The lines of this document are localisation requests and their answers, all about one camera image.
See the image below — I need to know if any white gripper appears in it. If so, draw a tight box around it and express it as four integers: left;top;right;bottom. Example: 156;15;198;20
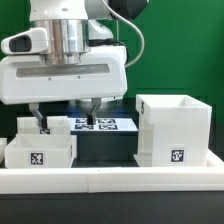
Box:
0;46;127;129

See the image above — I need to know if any white front drawer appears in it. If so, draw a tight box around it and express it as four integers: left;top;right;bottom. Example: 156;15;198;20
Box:
5;134;77;169

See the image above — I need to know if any white drawer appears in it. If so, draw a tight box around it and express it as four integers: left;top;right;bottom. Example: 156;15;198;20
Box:
17;116;70;135
5;134;77;169

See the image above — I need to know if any white drawer cabinet box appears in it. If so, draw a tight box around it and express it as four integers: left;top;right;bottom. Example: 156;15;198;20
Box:
134;94;212;167

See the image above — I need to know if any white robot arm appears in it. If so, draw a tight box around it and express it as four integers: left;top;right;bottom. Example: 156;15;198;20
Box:
0;0;149;128

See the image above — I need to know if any white rear drawer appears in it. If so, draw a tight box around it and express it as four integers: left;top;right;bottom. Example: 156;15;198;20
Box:
17;116;70;135

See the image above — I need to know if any fiducial marker sheet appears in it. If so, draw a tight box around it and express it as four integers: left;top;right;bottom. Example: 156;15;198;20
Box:
68;118;137;132

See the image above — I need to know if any white left fence block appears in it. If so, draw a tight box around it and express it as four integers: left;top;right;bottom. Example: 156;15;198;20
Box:
0;138;7;164

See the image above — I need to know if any white front fence rail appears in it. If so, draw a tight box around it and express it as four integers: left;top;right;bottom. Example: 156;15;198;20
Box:
0;166;224;194

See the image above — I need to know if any white fence rail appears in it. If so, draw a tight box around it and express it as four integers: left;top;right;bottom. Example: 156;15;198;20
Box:
206;150;224;167
0;166;224;194

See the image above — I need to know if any white right fence rail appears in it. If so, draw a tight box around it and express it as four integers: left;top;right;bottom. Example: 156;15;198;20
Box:
206;150;224;167

